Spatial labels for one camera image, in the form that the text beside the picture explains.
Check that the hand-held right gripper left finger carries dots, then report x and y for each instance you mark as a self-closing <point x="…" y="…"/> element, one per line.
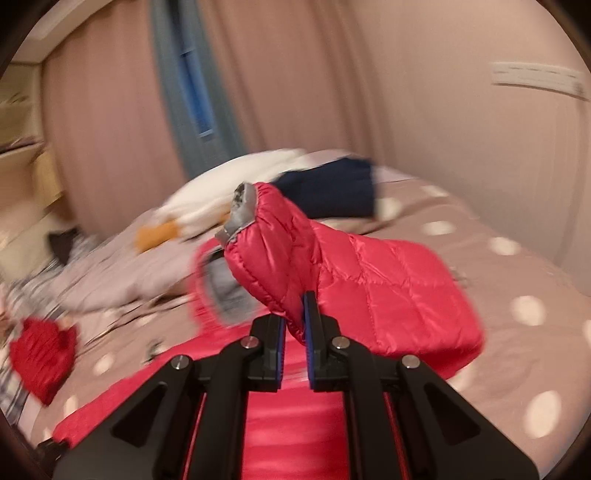
<point x="280" y="347"/>

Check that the pink curtain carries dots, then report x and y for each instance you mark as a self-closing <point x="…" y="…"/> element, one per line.
<point x="295" y="78"/>

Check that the polka dot bed cover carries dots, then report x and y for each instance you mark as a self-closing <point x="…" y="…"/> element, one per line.
<point x="508" y="277"/>

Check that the navy blue cloth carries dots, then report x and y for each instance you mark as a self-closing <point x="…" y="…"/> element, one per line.
<point x="332" y="189"/>

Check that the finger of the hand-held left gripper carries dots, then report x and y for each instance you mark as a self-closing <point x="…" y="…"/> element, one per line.
<point x="48" y="450"/>

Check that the light wooden shelf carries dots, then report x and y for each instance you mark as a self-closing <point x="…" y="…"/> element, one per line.
<point x="23" y="138"/>

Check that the grey lilac garment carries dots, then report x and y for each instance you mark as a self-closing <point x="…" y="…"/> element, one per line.
<point x="115" y="267"/>

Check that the blue-grey curtain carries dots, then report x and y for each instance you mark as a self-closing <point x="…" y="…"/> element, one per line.
<point x="184" y="83"/>

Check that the white air conditioner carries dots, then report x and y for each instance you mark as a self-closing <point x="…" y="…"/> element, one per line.
<point x="535" y="78"/>

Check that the red knit cloth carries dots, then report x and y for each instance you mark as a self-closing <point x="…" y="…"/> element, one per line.
<point x="41" y="355"/>

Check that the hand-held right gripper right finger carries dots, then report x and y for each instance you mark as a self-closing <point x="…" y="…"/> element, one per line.
<point x="308" y="344"/>

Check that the striped cloth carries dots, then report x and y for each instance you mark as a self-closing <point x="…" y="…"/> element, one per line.
<point x="18" y="295"/>

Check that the red puffer jacket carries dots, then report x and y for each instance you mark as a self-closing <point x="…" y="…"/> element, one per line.
<point x="369" y="277"/>

